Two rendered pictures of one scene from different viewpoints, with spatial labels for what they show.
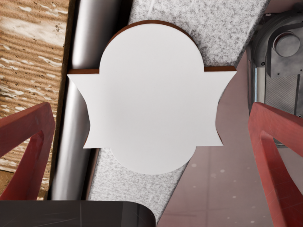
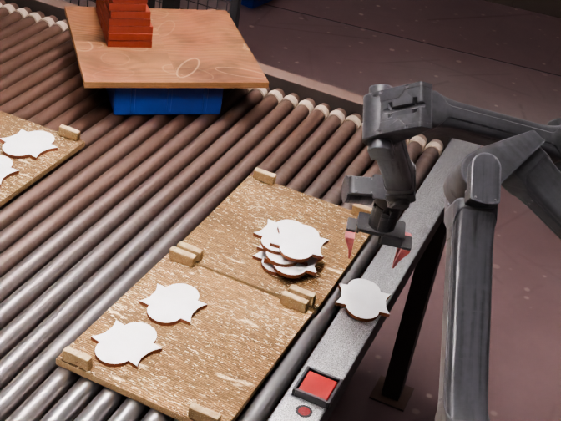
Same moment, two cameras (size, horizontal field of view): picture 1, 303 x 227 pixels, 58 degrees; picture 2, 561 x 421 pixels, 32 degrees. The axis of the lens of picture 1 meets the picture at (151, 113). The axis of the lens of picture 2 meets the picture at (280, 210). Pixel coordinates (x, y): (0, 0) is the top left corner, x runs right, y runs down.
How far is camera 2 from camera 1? 2.16 m
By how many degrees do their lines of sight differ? 92
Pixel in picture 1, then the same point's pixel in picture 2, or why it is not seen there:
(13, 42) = (327, 271)
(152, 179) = (359, 327)
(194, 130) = (378, 306)
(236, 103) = not seen: outside the picture
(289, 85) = not seen: outside the picture
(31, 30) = (333, 270)
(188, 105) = (376, 298)
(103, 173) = (337, 320)
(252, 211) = not seen: outside the picture
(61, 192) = (315, 322)
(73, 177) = (323, 318)
